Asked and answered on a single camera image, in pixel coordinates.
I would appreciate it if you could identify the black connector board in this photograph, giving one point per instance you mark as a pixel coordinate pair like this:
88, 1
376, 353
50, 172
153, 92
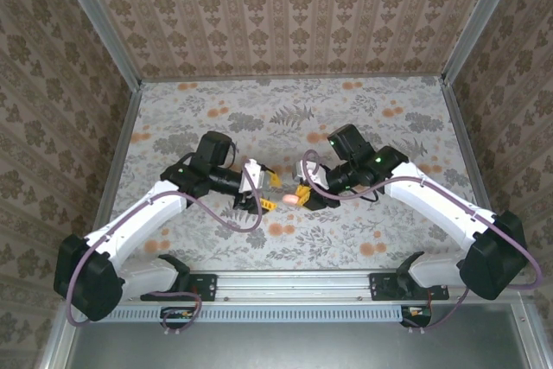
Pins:
417, 312
177, 313

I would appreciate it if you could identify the aluminium frame post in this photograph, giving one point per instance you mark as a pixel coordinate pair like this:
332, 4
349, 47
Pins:
478, 19
105, 27

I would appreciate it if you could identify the aluminium frame bar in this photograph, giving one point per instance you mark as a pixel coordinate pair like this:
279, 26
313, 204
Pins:
535, 343
58, 351

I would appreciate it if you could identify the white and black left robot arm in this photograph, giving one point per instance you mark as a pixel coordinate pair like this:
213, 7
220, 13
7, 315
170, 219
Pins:
142, 209

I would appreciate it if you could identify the aluminium table edge rail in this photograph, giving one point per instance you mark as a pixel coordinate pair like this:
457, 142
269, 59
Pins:
123, 138
463, 135
294, 78

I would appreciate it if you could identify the aluminium base extrusion rail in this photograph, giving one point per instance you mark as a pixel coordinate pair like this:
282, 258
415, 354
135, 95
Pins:
294, 284

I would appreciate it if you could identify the grey metal sheet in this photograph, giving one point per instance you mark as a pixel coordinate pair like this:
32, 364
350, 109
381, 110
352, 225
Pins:
294, 347

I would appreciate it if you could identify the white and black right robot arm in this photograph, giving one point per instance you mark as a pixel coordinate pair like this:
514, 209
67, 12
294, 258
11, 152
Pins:
440, 209

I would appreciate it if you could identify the pink earbud charging case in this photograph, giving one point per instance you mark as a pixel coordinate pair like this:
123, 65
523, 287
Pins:
290, 199

